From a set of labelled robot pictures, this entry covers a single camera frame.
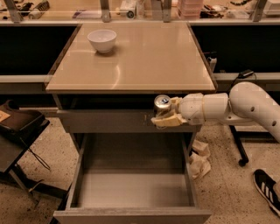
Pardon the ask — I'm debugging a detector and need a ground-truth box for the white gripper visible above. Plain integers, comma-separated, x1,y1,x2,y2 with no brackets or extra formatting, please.
151,93,205,127

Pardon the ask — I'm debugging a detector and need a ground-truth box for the silver redbull can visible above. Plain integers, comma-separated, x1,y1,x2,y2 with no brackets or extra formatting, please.
154,94,172,116

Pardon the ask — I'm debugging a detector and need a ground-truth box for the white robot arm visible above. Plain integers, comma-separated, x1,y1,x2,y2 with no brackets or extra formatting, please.
151,81,280,142

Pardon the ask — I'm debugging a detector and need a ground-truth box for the grey drawer cabinet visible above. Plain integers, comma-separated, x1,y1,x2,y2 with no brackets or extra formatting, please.
45,21,219,224

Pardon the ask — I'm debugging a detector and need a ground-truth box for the open grey bottom drawer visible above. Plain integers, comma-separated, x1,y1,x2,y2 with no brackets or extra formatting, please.
53,133,211,224

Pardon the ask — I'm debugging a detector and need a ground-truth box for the closed grey middle drawer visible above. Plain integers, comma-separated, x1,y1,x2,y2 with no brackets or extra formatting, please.
57,109,202,133

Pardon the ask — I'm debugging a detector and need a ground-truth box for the black power adapter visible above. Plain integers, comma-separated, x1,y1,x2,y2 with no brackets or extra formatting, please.
237,69,254,79

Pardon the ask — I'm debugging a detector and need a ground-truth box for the black wheeled stand leg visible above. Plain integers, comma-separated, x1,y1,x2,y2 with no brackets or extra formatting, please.
229,125,249,167

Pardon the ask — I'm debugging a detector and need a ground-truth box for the white ceramic bowl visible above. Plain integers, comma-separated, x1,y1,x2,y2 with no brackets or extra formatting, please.
87,29,116,53

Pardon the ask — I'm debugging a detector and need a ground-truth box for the pink plastic container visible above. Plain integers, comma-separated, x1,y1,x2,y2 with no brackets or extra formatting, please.
177,0,203,18

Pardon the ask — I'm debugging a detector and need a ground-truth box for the black and white sneaker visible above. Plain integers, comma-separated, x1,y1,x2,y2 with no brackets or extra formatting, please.
253,169,280,216

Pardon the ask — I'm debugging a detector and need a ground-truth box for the dark side table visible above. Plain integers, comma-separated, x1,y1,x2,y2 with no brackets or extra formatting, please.
0,100,67,204

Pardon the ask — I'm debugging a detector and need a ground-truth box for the black power cable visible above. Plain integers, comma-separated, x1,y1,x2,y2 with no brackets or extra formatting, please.
228,73,257,91

